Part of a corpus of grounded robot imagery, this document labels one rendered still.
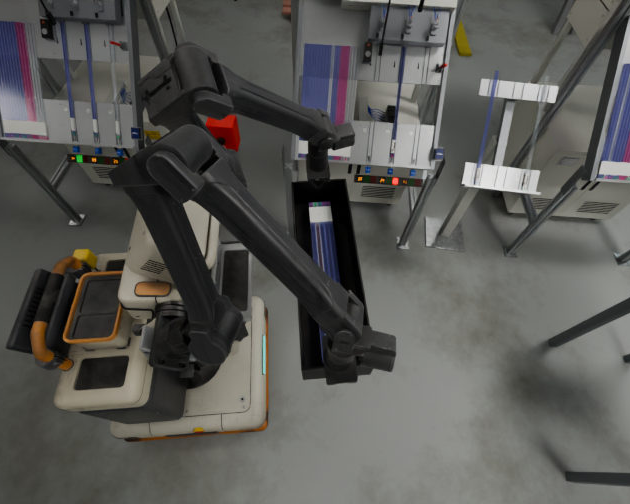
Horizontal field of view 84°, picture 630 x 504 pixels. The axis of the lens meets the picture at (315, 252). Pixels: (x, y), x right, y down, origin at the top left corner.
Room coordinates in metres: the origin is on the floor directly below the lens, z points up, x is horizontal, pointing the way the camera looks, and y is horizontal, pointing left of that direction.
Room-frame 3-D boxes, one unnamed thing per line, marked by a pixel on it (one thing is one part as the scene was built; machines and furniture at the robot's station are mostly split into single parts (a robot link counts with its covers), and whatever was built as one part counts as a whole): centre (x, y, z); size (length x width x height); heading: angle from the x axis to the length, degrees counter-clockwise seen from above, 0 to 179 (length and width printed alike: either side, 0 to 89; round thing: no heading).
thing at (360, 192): (1.90, -0.23, 0.31); 0.70 x 0.65 x 0.62; 89
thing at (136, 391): (0.40, 0.64, 0.59); 0.55 x 0.34 x 0.83; 7
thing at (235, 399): (0.41, 0.55, 0.16); 0.67 x 0.64 x 0.25; 97
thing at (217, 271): (0.44, 0.26, 0.99); 0.28 x 0.16 x 0.22; 7
